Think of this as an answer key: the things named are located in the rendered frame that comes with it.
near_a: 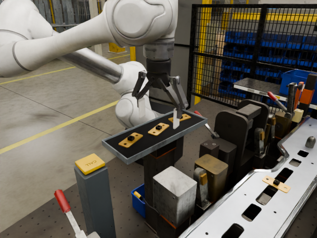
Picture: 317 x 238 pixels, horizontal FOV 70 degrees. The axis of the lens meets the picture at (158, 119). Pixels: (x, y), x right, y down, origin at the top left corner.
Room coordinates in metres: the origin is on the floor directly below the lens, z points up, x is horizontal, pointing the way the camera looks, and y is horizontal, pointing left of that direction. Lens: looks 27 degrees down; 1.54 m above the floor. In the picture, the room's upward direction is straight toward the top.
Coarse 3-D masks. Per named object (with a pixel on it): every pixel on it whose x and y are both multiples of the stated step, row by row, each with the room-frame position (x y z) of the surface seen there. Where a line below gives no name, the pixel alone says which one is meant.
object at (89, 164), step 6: (90, 156) 0.53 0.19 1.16; (96, 156) 0.53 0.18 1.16; (78, 162) 0.50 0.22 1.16; (84, 162) 0.50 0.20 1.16; (90, 162) 0.50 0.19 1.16; (96, 162) 0.50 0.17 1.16; (102, 162) 0.50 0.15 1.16; (84, 168) 0.48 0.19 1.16; (90, 168) 0.48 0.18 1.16; (96, 168) 0.48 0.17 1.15
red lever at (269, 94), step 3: (267, 93) 1.09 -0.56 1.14; (270, 93) 1.08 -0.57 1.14; (270, 96) 1.08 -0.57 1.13; (273, 96) 1.07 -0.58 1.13; (273, 99) 1.07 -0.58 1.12; (276, 99) 1.06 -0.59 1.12; (276, 102) 1.06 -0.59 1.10; (279, 102) 1.05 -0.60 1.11; (279, 105) 1.04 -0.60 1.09; (282, 105) 1.04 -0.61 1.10; (282, 108) 1.03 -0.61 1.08; (285, 108) 1.03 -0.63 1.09; (285, 111) 1.02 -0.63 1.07
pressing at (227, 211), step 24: (312, 120) 1.06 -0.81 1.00; (288, 144) 0.83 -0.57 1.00; (288, 168) 0.68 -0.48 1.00; (312, 168) 0.67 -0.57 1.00; (240, 192) 0.55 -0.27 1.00; (288, 192) 0.55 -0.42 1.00; (216, 216) 0.46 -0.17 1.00; (240, 216) 0.46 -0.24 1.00; (264, 216) 0.46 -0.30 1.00; (288, 216) 0.46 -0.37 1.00
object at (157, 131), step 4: (160, 124) 0.72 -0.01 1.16; (164, 124) 0.72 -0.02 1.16; (152, 128) 0.68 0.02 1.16; (156, 128) 0.68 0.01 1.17; (160, 128) 0.68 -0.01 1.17; (164, 128) 0.68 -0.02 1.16; (148, 132) 0.66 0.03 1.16; (152, 132) 0.66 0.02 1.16; (156, 132) 0.66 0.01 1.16; (160, 132) 0.66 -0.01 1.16
